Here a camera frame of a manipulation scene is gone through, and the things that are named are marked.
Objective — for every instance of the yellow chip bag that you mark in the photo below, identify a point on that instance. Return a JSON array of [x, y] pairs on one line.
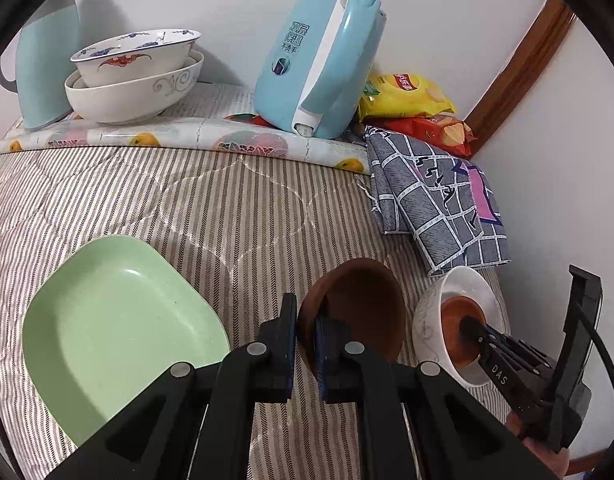
[[412, 97]]

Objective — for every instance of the small white bowl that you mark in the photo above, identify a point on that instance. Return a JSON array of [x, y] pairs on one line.
[[432, 325]]

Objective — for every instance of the red chip bag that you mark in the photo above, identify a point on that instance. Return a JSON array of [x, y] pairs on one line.
[[437, 132]]

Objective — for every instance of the large white swirl-pattern bowl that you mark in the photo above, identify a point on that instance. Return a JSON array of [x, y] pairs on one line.
[[122, 102]]

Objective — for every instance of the blue checked cloth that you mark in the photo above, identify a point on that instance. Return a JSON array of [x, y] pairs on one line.
[[427, 200]]

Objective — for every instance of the brown wooden door frame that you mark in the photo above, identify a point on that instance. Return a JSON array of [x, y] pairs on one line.
[[527, 60]]

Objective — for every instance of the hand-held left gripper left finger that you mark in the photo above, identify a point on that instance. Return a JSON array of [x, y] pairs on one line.
[[289, 350]]

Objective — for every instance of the blue and red patterned bowl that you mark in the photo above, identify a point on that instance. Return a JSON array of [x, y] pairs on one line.
[[132, 67]]

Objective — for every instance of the person's right hand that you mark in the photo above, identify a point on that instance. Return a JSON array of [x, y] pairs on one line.
[[552, 462]]

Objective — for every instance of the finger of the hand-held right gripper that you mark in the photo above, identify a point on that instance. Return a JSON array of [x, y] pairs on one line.
[[582, 320], [507, 375]]

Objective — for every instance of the green plate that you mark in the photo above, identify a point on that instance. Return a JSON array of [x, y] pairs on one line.
[[117, 330]]

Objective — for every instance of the smaller brown bowl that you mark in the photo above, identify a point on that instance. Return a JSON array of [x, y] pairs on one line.
[[454, 320]]

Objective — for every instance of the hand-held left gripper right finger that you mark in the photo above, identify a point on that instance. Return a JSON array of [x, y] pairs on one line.
[[321, 355]]

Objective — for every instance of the fruit-print table mat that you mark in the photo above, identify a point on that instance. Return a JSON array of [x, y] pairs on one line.
[[162, 135]]

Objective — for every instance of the light blue thermos jug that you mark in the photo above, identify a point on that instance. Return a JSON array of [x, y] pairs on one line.
[[47, 60]]

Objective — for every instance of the larger brown bowl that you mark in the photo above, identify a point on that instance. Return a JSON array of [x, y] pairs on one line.
[[367, 300]]

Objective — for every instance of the light blue electric kettle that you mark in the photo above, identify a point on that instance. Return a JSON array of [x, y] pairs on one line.
[[307, 85]]

